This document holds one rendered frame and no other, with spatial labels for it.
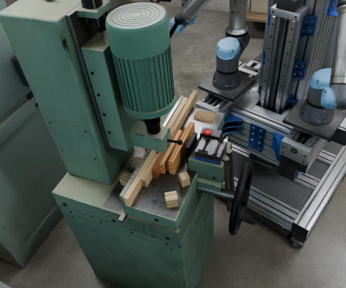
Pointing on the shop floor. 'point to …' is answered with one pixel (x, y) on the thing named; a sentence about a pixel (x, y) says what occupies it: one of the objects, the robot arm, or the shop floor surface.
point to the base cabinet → (145, 250)
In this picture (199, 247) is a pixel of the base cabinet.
